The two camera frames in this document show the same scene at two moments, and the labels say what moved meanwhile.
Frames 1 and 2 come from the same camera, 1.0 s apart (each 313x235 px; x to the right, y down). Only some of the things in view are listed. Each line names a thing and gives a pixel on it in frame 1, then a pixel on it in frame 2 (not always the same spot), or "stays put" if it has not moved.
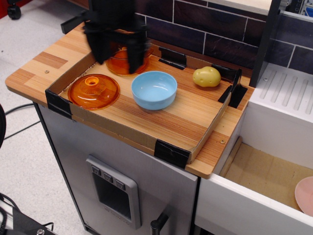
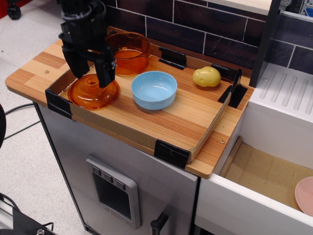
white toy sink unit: x=253 y=193 stays put
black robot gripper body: x=118 y=16 -> x=83 y=34
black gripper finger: x=136 y=47 -> x=106 y=70
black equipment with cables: x=13 y=222 stays put
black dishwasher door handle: x=157 y=225 stays put
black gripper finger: x=101 y=46 -> x=78 y=61
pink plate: x=303 y=195 stays put
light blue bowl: x=154 y=90 stays put
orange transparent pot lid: x=93 y=92 stays put
